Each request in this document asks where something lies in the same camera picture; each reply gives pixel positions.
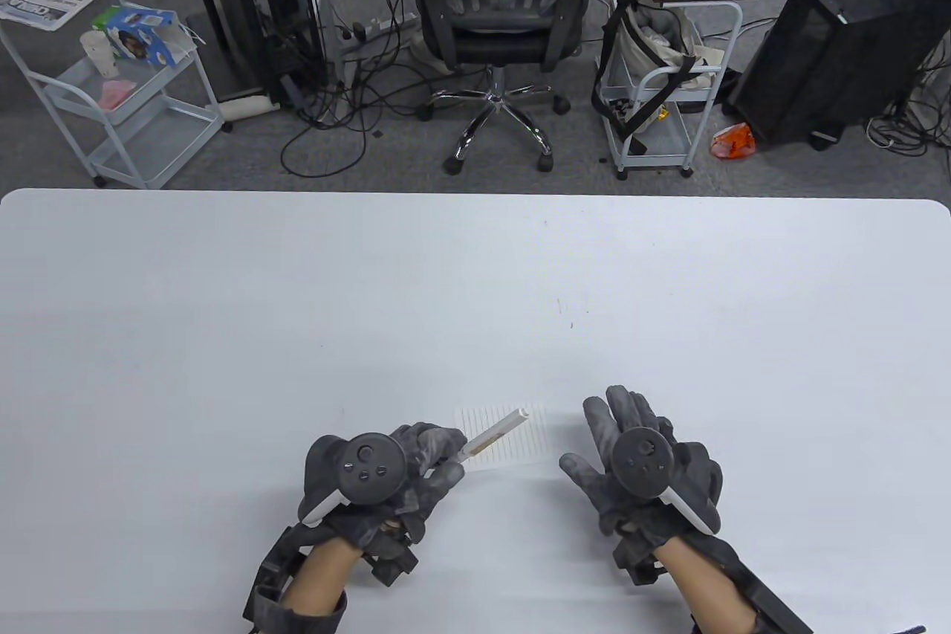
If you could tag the person's left hand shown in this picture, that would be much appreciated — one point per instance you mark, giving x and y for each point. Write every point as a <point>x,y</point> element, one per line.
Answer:
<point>431,452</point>

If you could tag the person's right hand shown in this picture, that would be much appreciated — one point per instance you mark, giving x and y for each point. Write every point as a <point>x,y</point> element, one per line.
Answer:
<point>594,482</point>

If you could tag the white correction pen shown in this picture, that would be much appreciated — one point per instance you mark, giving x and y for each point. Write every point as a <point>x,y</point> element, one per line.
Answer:
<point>501,429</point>

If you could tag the white lined text paper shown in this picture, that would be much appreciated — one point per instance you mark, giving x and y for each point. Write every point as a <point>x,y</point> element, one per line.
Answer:
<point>524,444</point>

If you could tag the person's left forearm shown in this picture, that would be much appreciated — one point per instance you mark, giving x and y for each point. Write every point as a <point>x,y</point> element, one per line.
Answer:
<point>319,574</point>

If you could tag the person's right forearm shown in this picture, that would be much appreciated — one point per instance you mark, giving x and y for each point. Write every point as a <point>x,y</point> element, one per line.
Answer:
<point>706,589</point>

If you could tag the black and white controller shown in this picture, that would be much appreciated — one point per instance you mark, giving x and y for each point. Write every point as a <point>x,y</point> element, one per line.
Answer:
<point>643,459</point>
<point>364,467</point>

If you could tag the white metal utility cart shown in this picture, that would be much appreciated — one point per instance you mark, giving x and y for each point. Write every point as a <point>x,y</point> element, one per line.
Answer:
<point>160,136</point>
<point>661,143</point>

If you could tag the orange plastic bag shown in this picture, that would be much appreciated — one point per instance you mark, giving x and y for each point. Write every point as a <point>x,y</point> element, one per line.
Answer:
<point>734,142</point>

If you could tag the white roll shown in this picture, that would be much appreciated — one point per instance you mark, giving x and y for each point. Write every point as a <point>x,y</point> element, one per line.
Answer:
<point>244,107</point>

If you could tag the black mesh office chair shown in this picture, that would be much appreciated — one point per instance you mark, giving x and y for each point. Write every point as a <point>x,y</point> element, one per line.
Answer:
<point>490,47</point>

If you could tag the white power strip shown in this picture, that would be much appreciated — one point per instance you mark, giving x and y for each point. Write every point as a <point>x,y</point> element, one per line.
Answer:
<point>375,27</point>

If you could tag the pink packet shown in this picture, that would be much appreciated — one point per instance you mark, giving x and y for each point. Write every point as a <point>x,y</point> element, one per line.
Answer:
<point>117,95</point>

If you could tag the blue tissue box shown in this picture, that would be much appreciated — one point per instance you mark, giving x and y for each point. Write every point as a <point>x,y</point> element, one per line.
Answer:
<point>137,32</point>

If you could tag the white paper cup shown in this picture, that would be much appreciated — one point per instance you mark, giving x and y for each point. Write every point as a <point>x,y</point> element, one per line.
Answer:
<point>98,53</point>

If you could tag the black wrist camera band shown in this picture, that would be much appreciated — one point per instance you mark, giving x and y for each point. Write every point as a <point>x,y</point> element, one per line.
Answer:
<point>773,600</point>
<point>297,619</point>

